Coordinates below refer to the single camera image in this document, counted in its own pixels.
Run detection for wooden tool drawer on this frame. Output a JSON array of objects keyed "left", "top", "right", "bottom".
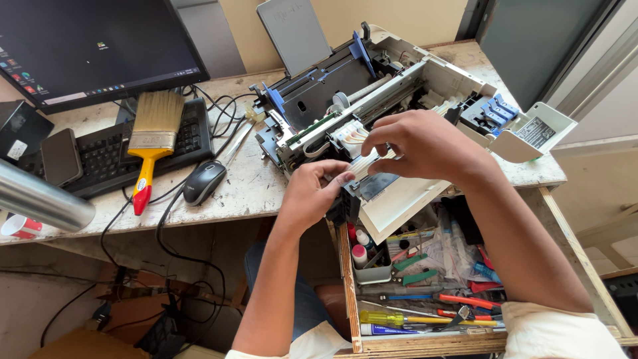
[{"left": 335, "top": 186, "right": 638, "bottom": 358}]

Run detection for yellow handled paint brush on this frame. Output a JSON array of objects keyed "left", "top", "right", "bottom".
[{"left": 127, "top": 90, "right": 185, "bottom": 216}]

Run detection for yellow handled screwdriver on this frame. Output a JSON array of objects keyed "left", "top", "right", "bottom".
[{"left": 359, "top": 309, "right": 499, "bottom": 328}]

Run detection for black keyboard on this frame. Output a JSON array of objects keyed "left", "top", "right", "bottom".
[{"left": 17, "top": 97, "right": 215, "bottom": 200}]

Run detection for black computer monitor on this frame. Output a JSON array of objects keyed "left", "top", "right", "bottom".
[{"left": 0, "top": 0, "right": 211, "bottom": 116}]

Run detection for grey plastic container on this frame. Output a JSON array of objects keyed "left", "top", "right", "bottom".
[{"left": 351, "top": 238, "right": 393, "bottom": 285}]

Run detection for metal tweezers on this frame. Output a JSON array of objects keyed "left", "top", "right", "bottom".
[{"left": 221, "top": 122, "right": 256, "bottom": 166}]

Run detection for white bottle with red cap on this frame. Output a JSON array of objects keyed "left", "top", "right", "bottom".
[{"left": 351, "top": 244, "right": 369, "bottom": 270}]

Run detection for black box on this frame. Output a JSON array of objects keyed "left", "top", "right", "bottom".
[{"left": 0, "top": 99, "right": 55, "bottom": 163}]

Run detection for person's white sleeves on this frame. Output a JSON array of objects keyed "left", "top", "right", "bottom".
[{"left": 224, "top": 300, "right": 630, "bottom": 359}]

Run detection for person's left hand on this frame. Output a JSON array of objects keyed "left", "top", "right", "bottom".
[{"left": 276, "top": 160, "right": 357, "bottom": 236}]

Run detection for person's right hand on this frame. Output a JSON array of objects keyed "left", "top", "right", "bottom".
[{"left": 360, "top": 109, "right": 495, "bottom": 188}]

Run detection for black plastic crate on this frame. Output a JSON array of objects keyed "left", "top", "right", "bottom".
[{"left": 602, "top": 273, "right": 638, "bottom": 331}]

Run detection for syringes in plastic bags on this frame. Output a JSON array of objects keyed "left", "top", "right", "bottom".
[{"left": 432, "top": 207, "right": 480, "bottom": 284}]

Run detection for black mouse cable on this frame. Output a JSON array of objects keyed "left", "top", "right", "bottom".
[{"left": 155, "top": 183, "right": 228, "bottom": 352}]

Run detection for disassembled white printer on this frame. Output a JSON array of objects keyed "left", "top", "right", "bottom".
[{"left": 248, "top": 0, "right": 579, "bottom": 245}]

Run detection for red handled tool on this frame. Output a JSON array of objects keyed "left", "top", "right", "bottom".
[{"left": 438, "top": 293, "right": 502, "bottom": 311}]

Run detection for white tube with blue label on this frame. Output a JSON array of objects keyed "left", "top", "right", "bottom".
[{"left": 359, "top": 322, "right": 425, "bottom": 336}]

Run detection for brown cardboard box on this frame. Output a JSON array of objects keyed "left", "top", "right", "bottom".
[{"left": 27, "top": 326, "right": 151, "bottom": 359}]

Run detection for black computer mouse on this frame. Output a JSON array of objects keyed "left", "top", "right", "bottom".
[{"left": 182, "top": 161, "right": 228, "bottom": 206}]

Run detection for small white plastic part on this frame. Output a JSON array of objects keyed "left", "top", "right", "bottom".
[{"left": 244, "top": 102, "right": 268, "bottom": 124}]

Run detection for silver metal tube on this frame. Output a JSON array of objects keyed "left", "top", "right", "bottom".
[{"left": 0, "top": 159, "right": 97, "bottom": 233}]

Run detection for black basket under table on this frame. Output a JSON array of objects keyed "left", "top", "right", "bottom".
[{"left": 134, "top": 298, "right": 188, "bottom": 358}]

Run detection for green handled tool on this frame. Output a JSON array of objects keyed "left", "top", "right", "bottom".
[
  {"left": 393, "top": 253, "right": 430, "bottom": 272},
  {"left": 402, "top": 269, "right": 439, "bottom": 287}
]

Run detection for bundle of black cables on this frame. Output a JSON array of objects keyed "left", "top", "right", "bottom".
[{"left": 180, "top": 84, "right": 260, "bottom": 161}]

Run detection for white ink tube ribbon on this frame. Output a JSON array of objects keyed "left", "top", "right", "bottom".
[{"left": 348, "top": 149, "right": 399, "bottom": 181}]

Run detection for black smartphone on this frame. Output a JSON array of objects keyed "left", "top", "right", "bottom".
[{"left": 40, "top": 128, "right": 84, "bottom": 188}]

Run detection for wooden stool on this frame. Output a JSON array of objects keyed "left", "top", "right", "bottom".
[{"left": 575, "top": 203, "right": 638, "bottom": 281}]

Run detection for person's blue jeans leg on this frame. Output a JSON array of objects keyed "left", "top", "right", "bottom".
[{"left": 244, "top": 239, "right": 346, "bottom": 346}]

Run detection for red and white paper cup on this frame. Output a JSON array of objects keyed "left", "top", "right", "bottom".
[{"left": 0, "top": 213, "right": 44, "bottom": 240}]

